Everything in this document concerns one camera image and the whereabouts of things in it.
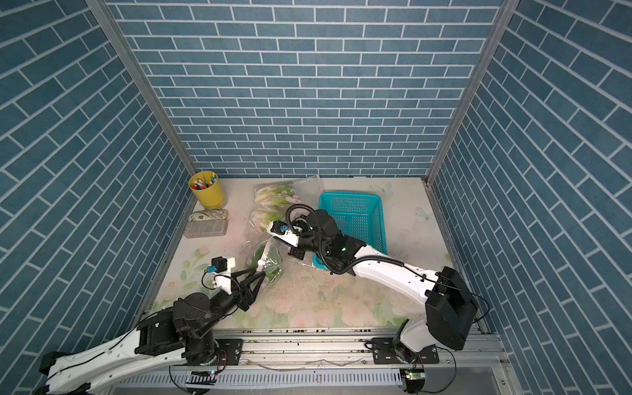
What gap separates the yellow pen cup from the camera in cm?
101

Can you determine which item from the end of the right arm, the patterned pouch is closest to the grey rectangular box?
the patterned pouch

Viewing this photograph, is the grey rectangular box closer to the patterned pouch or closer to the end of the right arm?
the patterned pouch
